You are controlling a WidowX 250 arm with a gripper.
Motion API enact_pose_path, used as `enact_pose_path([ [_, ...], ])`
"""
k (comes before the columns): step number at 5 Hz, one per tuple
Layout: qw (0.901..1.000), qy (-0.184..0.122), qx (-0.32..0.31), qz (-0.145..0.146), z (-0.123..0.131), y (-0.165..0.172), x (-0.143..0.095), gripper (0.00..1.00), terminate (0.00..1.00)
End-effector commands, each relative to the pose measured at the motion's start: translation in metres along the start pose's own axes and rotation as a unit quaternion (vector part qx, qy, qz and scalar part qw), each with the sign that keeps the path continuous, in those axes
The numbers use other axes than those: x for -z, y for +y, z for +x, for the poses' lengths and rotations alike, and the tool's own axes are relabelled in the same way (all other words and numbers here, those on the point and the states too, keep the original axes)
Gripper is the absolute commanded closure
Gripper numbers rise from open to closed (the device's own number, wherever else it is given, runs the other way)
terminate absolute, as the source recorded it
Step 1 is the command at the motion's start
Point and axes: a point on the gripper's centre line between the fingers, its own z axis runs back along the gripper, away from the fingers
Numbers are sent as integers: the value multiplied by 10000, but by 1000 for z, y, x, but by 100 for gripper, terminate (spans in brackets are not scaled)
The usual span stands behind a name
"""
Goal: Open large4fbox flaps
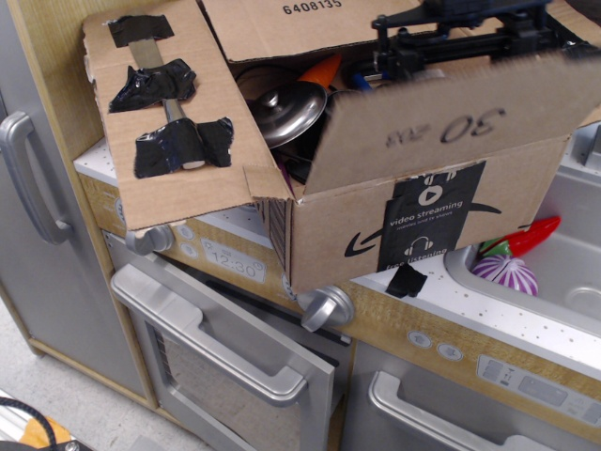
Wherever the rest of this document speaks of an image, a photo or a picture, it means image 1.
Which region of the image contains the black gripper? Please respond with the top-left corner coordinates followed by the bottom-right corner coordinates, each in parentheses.
top-left (372, 0), bottom-right (590, 80)

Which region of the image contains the large cardboard box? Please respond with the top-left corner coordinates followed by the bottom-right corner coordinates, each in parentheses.
top-left (83, 1), bottom-right (600, 292)

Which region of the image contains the orange toy carrot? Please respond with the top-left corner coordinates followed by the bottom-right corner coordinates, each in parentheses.
top-left (298, 54), bottom-right (342, 89)

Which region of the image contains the steel pot lid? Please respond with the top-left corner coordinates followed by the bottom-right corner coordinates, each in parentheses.
top-left (250, 81), bottom-right (328, 148)

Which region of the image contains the red toy chili pepper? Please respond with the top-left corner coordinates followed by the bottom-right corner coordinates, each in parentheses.
top-left (478, 216), bottom-right (562, 257)

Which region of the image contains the purple striped toy onion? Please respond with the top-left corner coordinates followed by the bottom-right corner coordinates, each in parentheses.
top-left (471, 255), bottom-right (539, 296)

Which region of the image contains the black tape scrap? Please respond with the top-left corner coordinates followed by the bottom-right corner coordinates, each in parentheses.
top-left (386, 264), bottom-right (427, 298)

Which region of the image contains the grey toy sink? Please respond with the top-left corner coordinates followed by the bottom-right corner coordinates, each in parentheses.
top-left (444, 122), bottom-right (600, 336)

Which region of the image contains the metal utensil taped on flap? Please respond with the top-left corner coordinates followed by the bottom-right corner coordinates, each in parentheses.
top-left (129, 39), bottom-right (206, 178)

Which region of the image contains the right silver stove knob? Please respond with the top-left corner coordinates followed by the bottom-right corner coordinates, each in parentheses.
top-left (297, 286), bottom-right (355, 332)

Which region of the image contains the silver stove knob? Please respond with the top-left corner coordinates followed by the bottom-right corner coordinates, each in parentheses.
top-left (125, 225), bottom-right (175, 256)
top-left (297, 286), bottom-right (355, 332)

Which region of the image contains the left silver stove knob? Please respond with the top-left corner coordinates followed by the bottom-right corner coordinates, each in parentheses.
top-left (125, 225), bottom-right (175, 256)

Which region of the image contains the silver dishwasher door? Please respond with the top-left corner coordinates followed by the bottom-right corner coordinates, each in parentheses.
top-left (341, 342), bottom-right (600, 450)

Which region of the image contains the silver oven door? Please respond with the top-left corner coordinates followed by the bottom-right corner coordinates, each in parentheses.
top-left (110, 262), bottom-right (336, 451)

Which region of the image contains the silver fridge door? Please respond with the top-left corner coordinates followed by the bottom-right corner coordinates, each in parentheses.
top-left (1, 1), bottom-right (153, 405)

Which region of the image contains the blue handled tool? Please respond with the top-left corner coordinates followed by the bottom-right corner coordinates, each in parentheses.
top-left (349, 72), bottom-right (382, 91)

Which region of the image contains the black cable bottom left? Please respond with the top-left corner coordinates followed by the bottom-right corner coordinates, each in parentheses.
top-left (0, 397), bottom-right (57, 447)

